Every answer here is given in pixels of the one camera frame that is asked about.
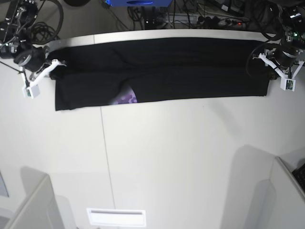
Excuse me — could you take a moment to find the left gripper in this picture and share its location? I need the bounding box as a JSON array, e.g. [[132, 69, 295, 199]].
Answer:
[[252, 48, 305, 80]]

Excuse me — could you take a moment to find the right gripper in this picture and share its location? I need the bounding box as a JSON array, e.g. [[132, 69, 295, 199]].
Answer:
[[13, 46, 67, 83]]

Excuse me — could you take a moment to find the black T-shirt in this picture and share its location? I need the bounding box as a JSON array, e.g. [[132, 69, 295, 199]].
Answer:
[[49, 38, 270, 111]]

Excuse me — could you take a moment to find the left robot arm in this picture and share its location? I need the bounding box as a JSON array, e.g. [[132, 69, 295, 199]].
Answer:
[[245, 0, 305, 80]]

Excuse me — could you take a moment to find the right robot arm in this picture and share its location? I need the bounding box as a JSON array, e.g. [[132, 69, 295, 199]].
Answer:
[[0, 0, 64, 87]]

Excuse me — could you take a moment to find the blue box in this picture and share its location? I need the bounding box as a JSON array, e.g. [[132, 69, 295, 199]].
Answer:
[[105, 0, 172, 7]]

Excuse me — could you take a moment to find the white power strip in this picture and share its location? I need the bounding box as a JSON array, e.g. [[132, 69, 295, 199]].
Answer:
[[163, 13, 250, 30]]

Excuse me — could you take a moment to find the black keyboard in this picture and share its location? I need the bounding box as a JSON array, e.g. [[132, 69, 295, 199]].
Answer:
[[292, 164, 305, 191]]

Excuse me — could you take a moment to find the white left partition panel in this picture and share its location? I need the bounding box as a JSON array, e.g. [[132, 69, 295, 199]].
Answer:
[[0, 167, 77, 229]]

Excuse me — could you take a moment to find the white partition panel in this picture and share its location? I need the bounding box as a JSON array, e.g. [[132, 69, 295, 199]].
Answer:
[[244, 157, 305, 229], [0, 167, 77, 229]]

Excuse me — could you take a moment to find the white right partition panel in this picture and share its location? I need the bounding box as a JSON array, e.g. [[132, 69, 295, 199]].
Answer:
[[244, 157, 305, 229]]

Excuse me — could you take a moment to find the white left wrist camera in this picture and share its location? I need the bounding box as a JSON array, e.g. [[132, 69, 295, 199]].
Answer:
[[280, 78, 296, 92]]

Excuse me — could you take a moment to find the coiled black cable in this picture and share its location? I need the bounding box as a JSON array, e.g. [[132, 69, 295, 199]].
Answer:
[[28, 21, 60, 45]]

